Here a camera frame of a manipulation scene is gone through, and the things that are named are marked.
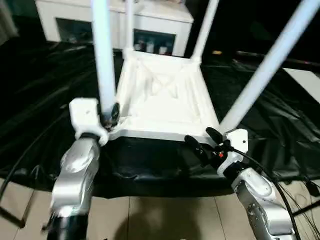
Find black right camera cable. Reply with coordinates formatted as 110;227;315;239
231;148;302;240

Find white board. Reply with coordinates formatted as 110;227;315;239
283;67;320;105

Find black work table frame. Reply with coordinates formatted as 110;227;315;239
0;179;36;229

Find white cabinet with glass doors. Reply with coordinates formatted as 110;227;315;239
34;0;193;57

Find black plastic mat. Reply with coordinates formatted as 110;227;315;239
0;38;320;198

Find white plastic table leg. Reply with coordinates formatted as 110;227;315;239
191;0;220;62
91;0;120;123
219;0;320;133
124;0;136;55

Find thin black floor cable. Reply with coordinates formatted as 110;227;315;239
274;174;320;240

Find grey curtain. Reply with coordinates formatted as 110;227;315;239
0;0;19;38

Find dark cabinet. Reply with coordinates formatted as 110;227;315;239
186;0;320;55

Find black stand bar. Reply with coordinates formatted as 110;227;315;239
292;201;320;216

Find black power adapter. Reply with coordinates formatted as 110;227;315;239
305;180;320;197

